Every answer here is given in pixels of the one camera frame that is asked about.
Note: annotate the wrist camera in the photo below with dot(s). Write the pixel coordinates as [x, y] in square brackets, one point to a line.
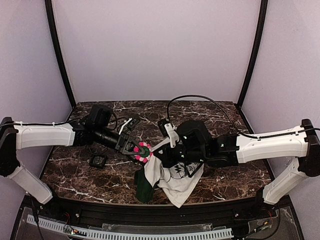
[168, 130]
[128, 125]

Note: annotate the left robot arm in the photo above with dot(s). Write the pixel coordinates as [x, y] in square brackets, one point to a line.
[18, 135]

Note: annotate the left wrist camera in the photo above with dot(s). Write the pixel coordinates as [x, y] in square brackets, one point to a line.
[128, 125]

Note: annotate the black square box right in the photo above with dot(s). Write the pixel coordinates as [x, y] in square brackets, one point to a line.
[133, 159]

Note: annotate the white slotted cable duct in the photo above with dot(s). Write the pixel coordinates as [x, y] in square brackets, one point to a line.
[130, 232]

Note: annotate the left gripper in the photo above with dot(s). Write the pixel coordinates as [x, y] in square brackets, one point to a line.
[122, 143]

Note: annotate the pink flower brooch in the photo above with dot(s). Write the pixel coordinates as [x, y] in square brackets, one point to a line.
[143, 152]

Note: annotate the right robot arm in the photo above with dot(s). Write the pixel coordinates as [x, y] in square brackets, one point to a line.
[191, 142]

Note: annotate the black square box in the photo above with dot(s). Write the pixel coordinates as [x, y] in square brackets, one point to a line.
[133, 159]
[98, 161]

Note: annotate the black frame post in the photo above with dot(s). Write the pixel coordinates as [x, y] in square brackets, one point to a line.
[58, 51]
[254, 52]

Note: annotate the black aluminium front rail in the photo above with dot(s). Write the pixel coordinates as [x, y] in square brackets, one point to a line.
[85, 214]

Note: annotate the right black frame post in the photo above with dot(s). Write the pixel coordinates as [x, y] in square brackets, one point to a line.
[254, 52]

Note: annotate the white and green garment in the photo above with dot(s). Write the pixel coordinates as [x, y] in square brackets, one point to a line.
[177, 182]

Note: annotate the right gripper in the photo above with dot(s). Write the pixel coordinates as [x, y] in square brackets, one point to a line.
[169, 155]

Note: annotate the left black frame post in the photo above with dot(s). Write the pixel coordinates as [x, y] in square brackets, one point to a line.
[58, 51]

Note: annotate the black square box left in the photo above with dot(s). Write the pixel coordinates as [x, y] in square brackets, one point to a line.
[98, 161]

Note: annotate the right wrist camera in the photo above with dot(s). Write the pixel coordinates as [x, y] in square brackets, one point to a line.
[168, 130]

